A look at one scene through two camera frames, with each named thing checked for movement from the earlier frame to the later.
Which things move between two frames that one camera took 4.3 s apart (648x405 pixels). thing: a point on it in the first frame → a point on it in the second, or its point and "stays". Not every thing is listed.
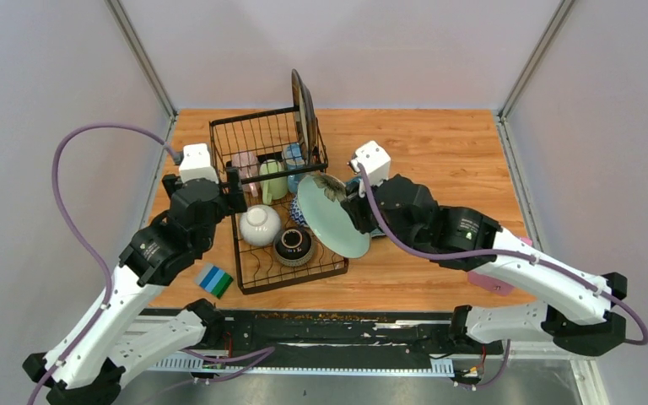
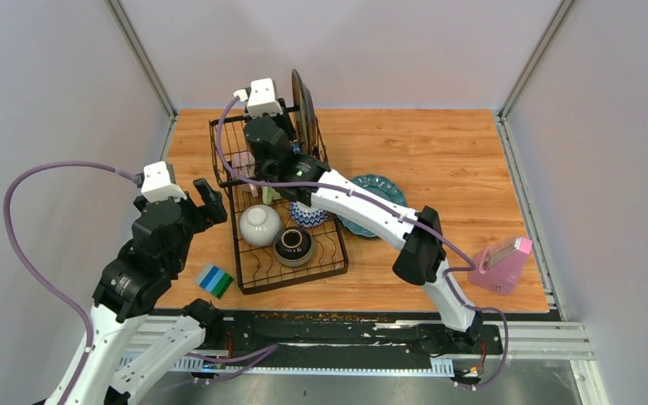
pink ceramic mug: [247, 164] stays
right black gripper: [356, 207] → [283, 120]
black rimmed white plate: [305, 116] stays
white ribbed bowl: [259, 224] stays
